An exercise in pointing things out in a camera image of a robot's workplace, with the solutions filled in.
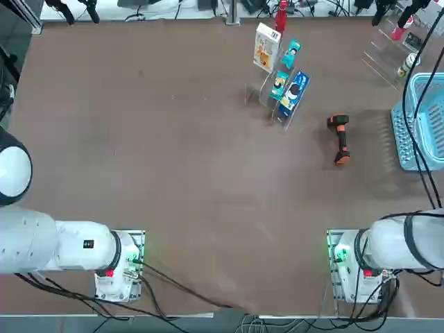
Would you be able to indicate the red Coca-Cola bottle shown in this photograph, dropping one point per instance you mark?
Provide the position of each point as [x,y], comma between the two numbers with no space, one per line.
[280,17]

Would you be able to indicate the white orange cookie box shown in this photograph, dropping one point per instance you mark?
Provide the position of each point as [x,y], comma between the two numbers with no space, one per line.
[265,48]

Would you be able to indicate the black orange barcode scanner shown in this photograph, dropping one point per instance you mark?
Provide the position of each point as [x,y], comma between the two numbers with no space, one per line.
[341,138]

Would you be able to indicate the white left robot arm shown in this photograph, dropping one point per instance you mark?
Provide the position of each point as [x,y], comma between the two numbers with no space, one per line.
[27,243]

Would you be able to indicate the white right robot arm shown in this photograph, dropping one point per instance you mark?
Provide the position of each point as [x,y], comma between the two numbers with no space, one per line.
[392,243]

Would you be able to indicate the blue plastic shopping basket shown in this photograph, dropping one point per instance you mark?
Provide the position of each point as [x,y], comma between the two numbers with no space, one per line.
[399,138]

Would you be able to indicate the red-lid cup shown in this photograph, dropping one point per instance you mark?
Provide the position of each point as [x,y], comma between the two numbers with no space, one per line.
[398,34]

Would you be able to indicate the small black box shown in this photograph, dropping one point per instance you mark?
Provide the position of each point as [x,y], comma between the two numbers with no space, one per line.
[412,40]

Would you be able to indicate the clear acrylic tiered shelf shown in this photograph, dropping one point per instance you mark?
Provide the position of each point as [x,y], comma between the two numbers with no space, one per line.
[381,59]
[253,92]

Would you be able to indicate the green-lid white cup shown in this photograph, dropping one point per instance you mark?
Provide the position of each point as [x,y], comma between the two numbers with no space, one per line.
[409,64]

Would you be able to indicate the teal snack packet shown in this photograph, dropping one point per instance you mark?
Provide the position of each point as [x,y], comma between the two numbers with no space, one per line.
[290,53]
[278,85]

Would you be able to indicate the black tripod stand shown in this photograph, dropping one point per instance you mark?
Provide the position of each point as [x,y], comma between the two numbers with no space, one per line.
[7,100]

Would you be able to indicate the blue Oreo cookie box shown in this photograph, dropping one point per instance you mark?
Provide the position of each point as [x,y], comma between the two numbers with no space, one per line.
[293,93]

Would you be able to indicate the aluminium frame profile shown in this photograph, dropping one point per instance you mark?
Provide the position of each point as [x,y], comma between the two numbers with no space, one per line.
[27,17]

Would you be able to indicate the aluminium stand post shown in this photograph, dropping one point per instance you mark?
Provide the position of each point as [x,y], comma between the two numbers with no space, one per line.
[233,10]

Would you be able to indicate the white post foot bracket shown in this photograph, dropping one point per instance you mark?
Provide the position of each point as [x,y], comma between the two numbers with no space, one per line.
[233,21]

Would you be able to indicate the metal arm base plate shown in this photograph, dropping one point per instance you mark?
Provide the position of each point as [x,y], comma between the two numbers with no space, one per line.
[332,277]
[142,236]

